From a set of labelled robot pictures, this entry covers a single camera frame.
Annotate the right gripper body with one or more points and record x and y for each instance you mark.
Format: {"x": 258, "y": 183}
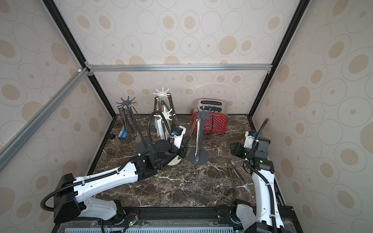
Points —
{"x": 237, "y": 150}

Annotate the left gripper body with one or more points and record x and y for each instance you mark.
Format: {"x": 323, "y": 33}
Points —
{"x": 173, "y": 153}

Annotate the dark grey utensil rack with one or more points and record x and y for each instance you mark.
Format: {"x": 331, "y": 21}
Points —
{"x": 142, "y": 145}

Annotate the dark grey rack back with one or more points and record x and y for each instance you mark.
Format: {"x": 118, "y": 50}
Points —
{"x": 204, "y": 154}

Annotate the thin steel tongs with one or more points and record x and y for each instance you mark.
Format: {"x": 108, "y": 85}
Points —
{"x": 132, "y": 128}

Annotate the serrated steel tongs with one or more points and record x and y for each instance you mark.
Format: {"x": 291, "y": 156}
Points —
{"x": 194, "y": 152}

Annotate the small steel tongs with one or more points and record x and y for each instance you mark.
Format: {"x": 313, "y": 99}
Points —
{"x": 160, "y": 128}

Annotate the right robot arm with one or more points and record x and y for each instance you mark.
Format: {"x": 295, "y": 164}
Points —
{"x": 267, "y": 218}

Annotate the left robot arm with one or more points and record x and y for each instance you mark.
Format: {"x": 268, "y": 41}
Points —
{"x": 75, "y": 197}

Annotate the blue small package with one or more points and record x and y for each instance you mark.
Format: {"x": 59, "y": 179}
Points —
{"x": 122, "y": 134}

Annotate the brown spice jar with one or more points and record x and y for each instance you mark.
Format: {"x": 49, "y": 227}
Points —
{"x": 114, "y": 139}

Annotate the red white toaster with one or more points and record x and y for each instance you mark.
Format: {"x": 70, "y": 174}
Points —
{"x": 216, "y": 122}

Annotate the horizontal aluminium bar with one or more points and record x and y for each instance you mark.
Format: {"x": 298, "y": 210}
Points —
{"x": 177, "y": 68}

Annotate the diagonal aluminium bar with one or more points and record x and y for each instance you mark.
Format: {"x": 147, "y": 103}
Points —
{"x": 18, "y": 141}

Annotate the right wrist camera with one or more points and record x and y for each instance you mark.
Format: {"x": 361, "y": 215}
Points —
{"x": 249, "y": 138}

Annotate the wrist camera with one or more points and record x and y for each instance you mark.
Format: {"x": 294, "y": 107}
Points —
{"x": 177, "y": 135}
{"x": 249, "y": 138}

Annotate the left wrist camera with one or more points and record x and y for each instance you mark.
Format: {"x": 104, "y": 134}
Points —
{"x": 177, "y": 135}

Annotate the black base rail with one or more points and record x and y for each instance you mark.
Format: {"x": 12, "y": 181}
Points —
{"x": 218, "y": 219}

